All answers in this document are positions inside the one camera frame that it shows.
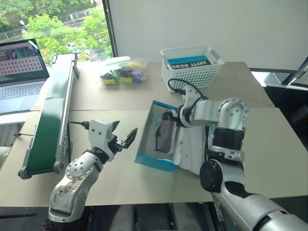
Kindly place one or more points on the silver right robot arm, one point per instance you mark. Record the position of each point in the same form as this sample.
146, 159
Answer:
231, 134

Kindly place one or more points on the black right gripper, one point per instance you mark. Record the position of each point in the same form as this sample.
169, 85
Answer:
177, 120

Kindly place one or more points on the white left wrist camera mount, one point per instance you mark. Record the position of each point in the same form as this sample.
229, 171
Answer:
98, 131

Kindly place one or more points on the dark window frame post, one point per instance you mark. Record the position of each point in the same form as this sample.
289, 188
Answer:
111, 26

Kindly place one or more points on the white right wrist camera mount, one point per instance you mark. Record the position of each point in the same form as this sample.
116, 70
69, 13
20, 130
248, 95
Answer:
188, 96

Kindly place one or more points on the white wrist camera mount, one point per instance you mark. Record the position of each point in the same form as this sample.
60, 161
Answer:
98, 131
188, 96

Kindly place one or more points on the yellow and black sponge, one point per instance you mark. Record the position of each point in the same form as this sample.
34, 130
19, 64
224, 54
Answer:
109, 80
126, 78

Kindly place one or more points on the grey metal frame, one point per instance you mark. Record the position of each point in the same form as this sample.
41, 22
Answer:
297, 72

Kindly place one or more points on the blue printed carton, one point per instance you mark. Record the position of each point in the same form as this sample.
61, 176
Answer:
190, 62

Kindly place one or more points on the green conveyor belt unit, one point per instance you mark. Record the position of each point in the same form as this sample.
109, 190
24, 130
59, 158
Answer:
53, 115

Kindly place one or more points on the dark purple white-soled shoe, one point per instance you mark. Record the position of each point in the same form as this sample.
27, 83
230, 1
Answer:
164, 137

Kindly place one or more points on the black chair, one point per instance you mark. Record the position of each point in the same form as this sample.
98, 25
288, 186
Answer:
297, 113

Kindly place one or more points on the clear plastic bag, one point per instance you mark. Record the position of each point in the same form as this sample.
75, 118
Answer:
125, 71

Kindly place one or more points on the blue and white shoebox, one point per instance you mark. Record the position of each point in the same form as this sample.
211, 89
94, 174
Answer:
190, 146

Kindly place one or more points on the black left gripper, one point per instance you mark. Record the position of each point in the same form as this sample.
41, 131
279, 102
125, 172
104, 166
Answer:
116, 144

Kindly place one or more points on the pale green packet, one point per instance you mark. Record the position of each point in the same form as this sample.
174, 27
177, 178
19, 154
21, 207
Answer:
118, 61

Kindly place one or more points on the purple sponge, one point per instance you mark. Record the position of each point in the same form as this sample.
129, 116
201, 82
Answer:
137, 74

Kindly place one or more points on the grey open laptop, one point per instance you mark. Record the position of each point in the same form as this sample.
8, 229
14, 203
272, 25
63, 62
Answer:
19, 74

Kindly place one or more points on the white perforated plastic basket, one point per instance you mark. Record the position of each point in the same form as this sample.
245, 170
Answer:
190, 73

